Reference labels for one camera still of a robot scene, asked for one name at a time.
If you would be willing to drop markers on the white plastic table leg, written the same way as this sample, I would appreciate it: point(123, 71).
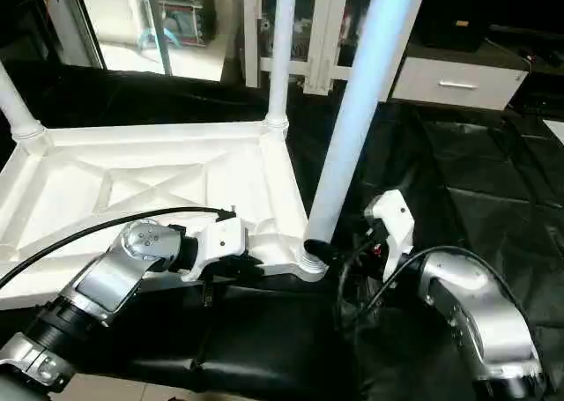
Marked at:
point(18, 106)
point(361, 101)
point(281, 48)

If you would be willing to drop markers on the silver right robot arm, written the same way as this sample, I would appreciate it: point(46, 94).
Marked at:
point(476, 304)

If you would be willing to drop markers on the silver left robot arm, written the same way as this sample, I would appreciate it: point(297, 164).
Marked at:
point(106, 278)

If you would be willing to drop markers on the black mat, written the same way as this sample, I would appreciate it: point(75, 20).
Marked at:
point(476, 207)

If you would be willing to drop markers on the white drawer unit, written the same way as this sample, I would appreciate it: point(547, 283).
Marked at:
point(458, 84)

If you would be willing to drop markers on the white glass-door cabinet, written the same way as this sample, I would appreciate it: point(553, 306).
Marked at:
point(308, 31)

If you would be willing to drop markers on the white flat panel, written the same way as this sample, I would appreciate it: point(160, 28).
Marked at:
point(555, 129)

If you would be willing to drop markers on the black box yellow label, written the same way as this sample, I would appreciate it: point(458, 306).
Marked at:
point(454, 13)

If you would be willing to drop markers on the dark storage box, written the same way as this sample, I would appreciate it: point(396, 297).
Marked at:
point(189, 18)

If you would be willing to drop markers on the light blue metal frame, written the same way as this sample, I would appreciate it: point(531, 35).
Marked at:
point(157, 26)

